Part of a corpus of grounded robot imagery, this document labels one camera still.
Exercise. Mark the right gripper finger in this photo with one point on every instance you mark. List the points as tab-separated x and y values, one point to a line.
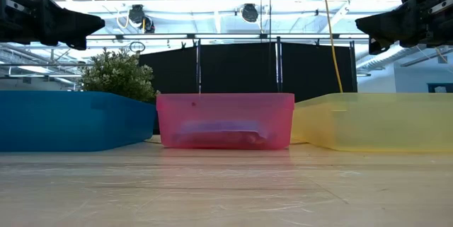
400	25
376	46

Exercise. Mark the Quaker oats snack bag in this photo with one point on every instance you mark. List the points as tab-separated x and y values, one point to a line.
219	138

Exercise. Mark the potted green plant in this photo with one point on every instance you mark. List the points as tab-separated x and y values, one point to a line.
117	75

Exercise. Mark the black ceiling-mounted device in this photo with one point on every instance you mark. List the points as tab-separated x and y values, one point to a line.
250	13
136	13

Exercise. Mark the yellow translucent plastic bin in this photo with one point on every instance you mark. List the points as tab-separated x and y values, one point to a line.
375	121

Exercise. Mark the blue plastic bin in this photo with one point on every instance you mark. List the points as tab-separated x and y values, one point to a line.
70	121

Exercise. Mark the black partition screen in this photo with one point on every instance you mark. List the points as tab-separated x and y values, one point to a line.
240	68

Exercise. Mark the red translucent plastic bin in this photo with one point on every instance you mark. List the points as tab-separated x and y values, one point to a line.
226	108

